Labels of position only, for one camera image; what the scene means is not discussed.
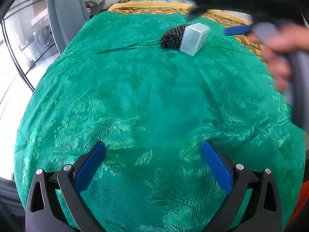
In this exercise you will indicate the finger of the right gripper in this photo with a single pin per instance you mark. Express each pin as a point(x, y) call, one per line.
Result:
point(237, 30)

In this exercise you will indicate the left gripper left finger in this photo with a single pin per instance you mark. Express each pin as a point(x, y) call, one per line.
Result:
point(44, 212)

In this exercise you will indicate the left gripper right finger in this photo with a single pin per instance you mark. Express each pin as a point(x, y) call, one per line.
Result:
point(252, 202)

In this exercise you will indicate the clear plastic floss box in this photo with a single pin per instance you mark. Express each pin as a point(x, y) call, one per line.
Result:
point(194, 38)

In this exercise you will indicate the orange floral quilt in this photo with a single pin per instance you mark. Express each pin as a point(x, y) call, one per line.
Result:
point(255, 48)

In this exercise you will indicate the yellow blanket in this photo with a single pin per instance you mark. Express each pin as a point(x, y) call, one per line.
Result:
point(148, 7)

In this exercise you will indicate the green floral tablecloth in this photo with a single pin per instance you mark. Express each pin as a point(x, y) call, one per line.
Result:
point(153, 108)

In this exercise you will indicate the washing machine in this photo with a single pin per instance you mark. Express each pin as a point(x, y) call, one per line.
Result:
point(42, 33)

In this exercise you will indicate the grey-blue curtain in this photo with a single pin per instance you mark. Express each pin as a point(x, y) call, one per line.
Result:
point(66, 18)

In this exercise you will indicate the black framed glass door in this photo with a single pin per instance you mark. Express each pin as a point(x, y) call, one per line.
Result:
point(18, 38)

